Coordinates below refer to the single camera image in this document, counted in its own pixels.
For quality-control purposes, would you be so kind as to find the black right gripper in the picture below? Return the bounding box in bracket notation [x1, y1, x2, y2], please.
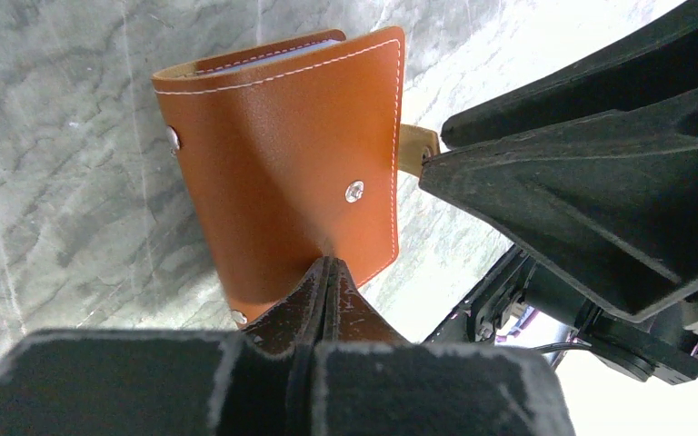
[420, 88, 698, 385]

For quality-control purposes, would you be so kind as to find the brown leather card holder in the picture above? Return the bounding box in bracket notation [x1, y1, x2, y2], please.
[152, 26, 439, 328]

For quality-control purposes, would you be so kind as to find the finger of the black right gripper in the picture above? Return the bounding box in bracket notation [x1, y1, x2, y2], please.
[441, 1, 698, 149]

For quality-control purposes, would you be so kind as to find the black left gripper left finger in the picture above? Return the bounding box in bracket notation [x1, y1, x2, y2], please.
[0, 258, 330, 435]

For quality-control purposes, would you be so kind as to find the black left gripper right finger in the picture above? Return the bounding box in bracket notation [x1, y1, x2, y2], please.
[306, 258, 575, 435]

